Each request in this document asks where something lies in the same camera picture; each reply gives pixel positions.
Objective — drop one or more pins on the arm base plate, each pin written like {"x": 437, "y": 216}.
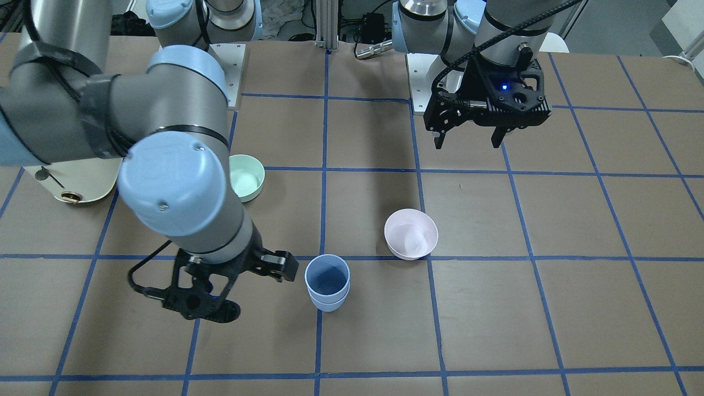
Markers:
{"x": 422, "y": 69}
{"x": 222, "y": 63}

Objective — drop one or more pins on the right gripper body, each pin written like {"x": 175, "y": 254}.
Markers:
{"x": 254, "y": 262}

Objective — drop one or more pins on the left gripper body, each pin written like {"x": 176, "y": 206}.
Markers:
{"x": 474, "y": 82}

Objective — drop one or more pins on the green bowl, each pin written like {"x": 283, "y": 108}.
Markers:
{"x": 247, "y": 175}

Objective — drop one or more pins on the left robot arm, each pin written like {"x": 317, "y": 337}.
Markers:
{"x": 460, "y": 30}

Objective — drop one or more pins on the white toaster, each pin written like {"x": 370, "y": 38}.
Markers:
{"x": 78, "y": 182}

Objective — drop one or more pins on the aluminium frame post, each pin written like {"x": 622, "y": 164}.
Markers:
{"x": 327, "y": 25}

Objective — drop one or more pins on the blue cup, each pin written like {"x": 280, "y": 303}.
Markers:
{"x": 327, "y": 274}
{"x": 328, "y": 303}

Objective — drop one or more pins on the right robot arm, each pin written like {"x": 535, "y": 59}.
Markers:
{"x": 166, "y": 125}

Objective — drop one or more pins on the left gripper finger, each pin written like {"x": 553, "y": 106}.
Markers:
{"x": 498, "y": 135}
{"x": 439, "y": 138}

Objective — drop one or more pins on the pink bowl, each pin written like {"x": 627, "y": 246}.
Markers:
{"x": 410, "y": 234}

